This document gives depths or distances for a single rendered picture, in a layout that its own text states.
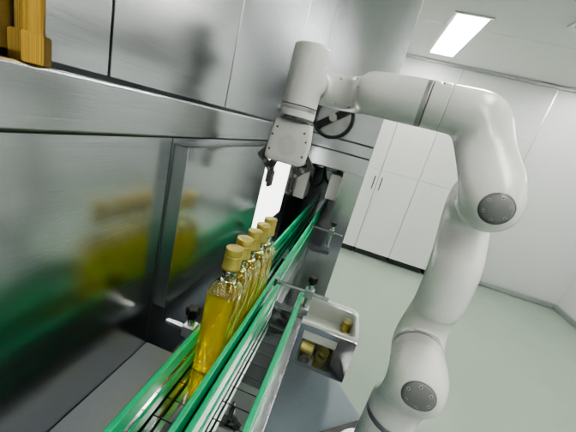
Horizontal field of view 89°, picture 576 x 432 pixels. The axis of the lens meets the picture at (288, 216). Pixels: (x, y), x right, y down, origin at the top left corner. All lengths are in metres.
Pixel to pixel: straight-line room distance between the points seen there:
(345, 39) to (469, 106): 1.13
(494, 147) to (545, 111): 4.74
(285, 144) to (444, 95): 0.33
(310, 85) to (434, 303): 0.53
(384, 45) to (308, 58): 1.01
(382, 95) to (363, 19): 1.10
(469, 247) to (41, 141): 0.70
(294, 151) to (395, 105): 0.24
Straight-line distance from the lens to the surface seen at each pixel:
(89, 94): 0.41
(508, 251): 5.52
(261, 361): 0.76
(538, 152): 5.36
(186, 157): 0.57
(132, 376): 0.71
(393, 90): 0.65
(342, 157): 1.63
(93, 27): 0.44
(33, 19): 0.37
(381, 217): 4.51
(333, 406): 1.17
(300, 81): 0.70
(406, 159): 4.42
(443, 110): 0.65
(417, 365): 0.71
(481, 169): 0.61
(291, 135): 0.71
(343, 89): 0.79
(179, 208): 0.59
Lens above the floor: 1.57
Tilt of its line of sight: 17 degrees down
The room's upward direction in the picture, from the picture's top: 15 degrees clockwise
